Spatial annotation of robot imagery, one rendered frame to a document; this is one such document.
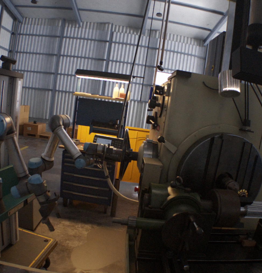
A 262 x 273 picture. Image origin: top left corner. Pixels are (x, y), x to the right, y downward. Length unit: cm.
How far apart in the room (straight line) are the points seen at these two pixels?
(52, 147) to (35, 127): 669
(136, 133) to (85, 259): 249
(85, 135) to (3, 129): 308
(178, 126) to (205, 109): 20
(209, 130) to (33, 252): 171
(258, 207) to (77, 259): 188
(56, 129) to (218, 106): 114
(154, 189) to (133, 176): 332
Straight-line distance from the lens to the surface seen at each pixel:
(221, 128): 135
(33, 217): 270
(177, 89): 128
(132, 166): 420
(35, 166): 182
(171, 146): 125
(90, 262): 245
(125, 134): 139
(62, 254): 254
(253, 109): 148
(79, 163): 157
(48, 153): 189
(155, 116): 167
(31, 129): 863
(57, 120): 168
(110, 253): 258
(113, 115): 339
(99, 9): 1437
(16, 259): 201
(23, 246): 213
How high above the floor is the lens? 163
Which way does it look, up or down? 9 degrees down
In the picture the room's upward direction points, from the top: 8 degrees clockwise
